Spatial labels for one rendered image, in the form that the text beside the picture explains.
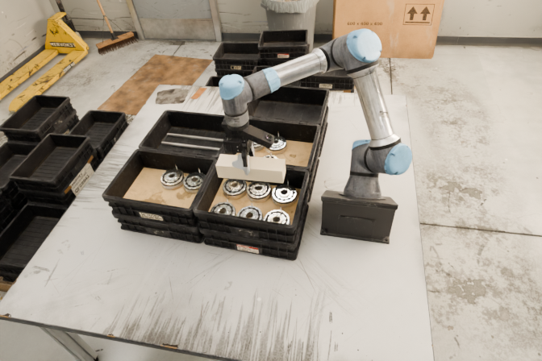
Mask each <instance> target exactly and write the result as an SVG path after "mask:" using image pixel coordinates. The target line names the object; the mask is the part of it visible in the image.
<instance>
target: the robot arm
mask: <svg viewBox="0 0 542 361"><path fill-rule="evenodd" d="M380 55H381V41H380V40H379V38H378V36H377V35H376V34H375V33H374V32H373V31H371V30H369V29H360V30H355V31H352V32H350V33H348V34H346V35H342V36H341V37H338V38H335V39H334V40H332V41H330V42H328V43H327V44H324V45H323V46H321V47H319V48H315V49H314V50H313V51H312V53H310V54H307V55H305V56H301V57H299V58H296V59H294V60H290V61H287V62H285V63H283V64H279V65H276V66H274V67H272V68H267V69H262V70H261V71H260V72H257V73H254V74H251V75H249V76H246V77H243V78H242V76H240V75H237V74H232V75H226V76H225V77H223V78H221V80H220V81H219V94H220V97H221V100H222V104H223V111H224V115H225V118H224V119H223V122H222V124H221V126H222V127H223V128H224V130H225V136H224V140H223V146H224V151H225V153H230V154H235V155H236V154H237V153H240V154H239V155H238V156H237V157H238V160H236V161H233V162H232V166H233V167H235V168H239V169H242V170H244V173H245V175H246V176H247V175H248V174H249V173H250V164H249V156H254V142H255V143H258V144H260V145H262V146H264V147H267V148H271V147H272V145H273V141H274V135H271V134H270V133H267V132H265V131H263V130H261V129H258V128H256V127H254V126H252V125H249V121H248V120H249V116H248V106H247V103H248V102H251V101H254V100H256V99H258V98H261V97H263V96H265V95H266V94H269V93H272V92H273V91H275V90H277V89H279V87H281V86H283V85H287V84H289V83H292V82H294V81H297V80H300V79H303V78H304V77H309V76H310V75H313V74H315V73H321V74H322V73H326V72H329V71H333V70H338V69H343V68H345V70H346V73H347V75H348V76H350V77H352V79H353V81H354V84H355V87H356V91H357V94H358V97H359V100H360V103H361V108H362V110H363V113H364V116H365V121H366V124H367V127H368V129H369V134H370V137H371V139H360V140H357V141H355V142H354V143H353V144H352V156H351V164H350V173H349V178H348V181H347V183H346V185H345V187H344V194H345V195H349V196H354V197H365V198H381V188H380V185H379V180H378V177H379V173H382V174H388V175H390V176H393V175H401V174H403V173H404V172H406V171H407V169H408V168H409V167H410V164H411V161H412V152H411V149H410V148H409V147H408V146H407V145H406V144H404V143H402V140H401V138H400V135H398V134H396V133H394V128H393V126H392V122H391V120H390V115H389V111H388V109H387V105H386V100H385V98H384V95H383V92H382V89H381V84H380V81H379V78H378V75H377V67H378V65H379V61H378V58H379V56H380ZM226 137H227V138H226ZM225 145H226V147H225ZM226 149H227V150H226ZM248 154H249V155H248Z"/></svg>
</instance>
